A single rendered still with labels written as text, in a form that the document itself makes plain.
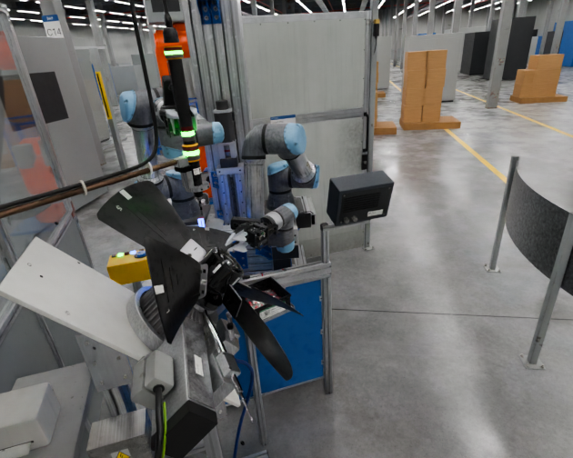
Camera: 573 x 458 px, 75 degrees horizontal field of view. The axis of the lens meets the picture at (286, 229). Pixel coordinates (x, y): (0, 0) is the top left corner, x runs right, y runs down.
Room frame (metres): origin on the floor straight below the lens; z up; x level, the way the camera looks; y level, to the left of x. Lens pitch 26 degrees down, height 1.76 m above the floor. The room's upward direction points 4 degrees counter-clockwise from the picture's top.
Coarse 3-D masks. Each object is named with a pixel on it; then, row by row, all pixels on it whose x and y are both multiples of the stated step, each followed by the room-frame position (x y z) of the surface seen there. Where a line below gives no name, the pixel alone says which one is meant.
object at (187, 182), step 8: (176, 160) 0.97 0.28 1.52; (184, 160) 0.98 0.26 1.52; (176, 168) 0.98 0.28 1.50; (184, 168) 0.97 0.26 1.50; (184, 176) 0.98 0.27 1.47; (192, 176) 0.99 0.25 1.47; (184, 184) 0.99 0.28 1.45; (192, 184) 0.98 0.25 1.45; (208, 184) 1.01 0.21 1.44; (192, 192) 0.98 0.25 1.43
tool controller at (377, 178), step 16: (352, 176) 1.55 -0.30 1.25; (368, 176) 1.55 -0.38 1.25; (384, 176) 1.55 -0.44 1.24; (336, 192) 1.47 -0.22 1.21; (352, 192) 1.46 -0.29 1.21; (368, 192) 1.48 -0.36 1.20; (384, 192) 1.50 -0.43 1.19; (336, 208) 1.48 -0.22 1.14; (352, 208) 1.48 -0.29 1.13; (368, 208) 1.51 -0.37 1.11; (384, 208) 1.53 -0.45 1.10; (336, 224) 1.49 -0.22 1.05
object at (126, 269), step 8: (120, 256) 1.30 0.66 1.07; (128, 256) 1.29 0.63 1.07; (144, 256) 1.28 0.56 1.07; (112, 264) 1.23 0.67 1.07; (120, 264) 1.23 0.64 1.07; (128, 264) 1.24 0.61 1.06; (136, 264) 1.25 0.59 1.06; (144, 264) 1.25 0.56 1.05; (112, 272) 1.22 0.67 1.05; (120, 272) 1.23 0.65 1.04; (128, 272) 1.24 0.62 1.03; (136, 272) 1.24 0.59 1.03; (144, 272) 1.25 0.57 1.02; (120, 280) 1.23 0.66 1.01; (128, 280) 1.23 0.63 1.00; (136, 280) 1.24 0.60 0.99; (144, 280) 1.25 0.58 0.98
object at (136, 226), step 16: (128, 192) 0.99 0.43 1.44; (144, 192) 1.02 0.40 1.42; (160, 192) 1.06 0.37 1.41; (112, 208) 0.92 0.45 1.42; (128, 208) 0.94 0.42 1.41; (144, 208) 0.97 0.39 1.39; (160, 208) 1.00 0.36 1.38; (112, 224) 0.88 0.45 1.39; (128, 224) 0.91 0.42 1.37; (144, 224) 0.93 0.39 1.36; (160, 224) 0.95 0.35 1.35; (176, 224) 0.98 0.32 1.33; (160, 240) 0.92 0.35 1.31; (176, 240) 0.95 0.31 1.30
